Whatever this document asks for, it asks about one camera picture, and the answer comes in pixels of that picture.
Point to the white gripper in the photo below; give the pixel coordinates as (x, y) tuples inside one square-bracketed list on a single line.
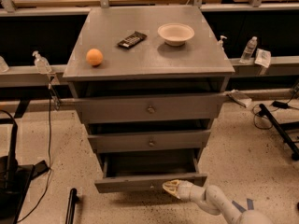
[(186, 191)]

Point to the grey bottom drawer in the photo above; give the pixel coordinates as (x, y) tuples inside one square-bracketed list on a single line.
[(148, 170)]

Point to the grey drawer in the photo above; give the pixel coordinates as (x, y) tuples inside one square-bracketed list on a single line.
[(126, 142), (148, 170), (149, 108)]

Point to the grey middle drawer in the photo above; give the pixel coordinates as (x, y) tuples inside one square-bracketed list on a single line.
[(126, 142)]

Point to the grey top drawer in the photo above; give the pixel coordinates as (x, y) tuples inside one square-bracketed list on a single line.
[(149, 108)]

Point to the grey drawer cabinet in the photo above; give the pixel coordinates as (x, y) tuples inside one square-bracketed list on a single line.
[(149, 68)]

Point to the black bar on floor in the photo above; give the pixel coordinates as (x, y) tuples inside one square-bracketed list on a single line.
[(72, 200)]

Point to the white folded cloth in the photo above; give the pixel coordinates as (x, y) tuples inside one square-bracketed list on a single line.
[(240, 98)]

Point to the black stand leg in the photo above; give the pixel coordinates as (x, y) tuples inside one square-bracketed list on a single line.
[(282, 129)]

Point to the small white pump bottle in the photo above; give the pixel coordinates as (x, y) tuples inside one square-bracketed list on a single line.
[(221, 41)]

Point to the clear plastic water bottle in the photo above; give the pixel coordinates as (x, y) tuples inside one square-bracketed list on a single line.
[(248, 50)]

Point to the orange fruit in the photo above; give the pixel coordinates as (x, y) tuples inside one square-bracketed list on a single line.
[(94, 57)]

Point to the white paper bowl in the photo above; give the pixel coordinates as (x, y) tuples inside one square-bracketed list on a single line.
[(175, 34)]

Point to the black stand base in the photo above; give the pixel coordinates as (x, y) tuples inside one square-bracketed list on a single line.
[(14, 178)]

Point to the white wipe packet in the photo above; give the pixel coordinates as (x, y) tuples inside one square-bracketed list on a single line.
[(263, 58)]

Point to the clear pump sanitizer bottle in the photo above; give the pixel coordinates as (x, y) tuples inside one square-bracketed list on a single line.
[(41, 63)]

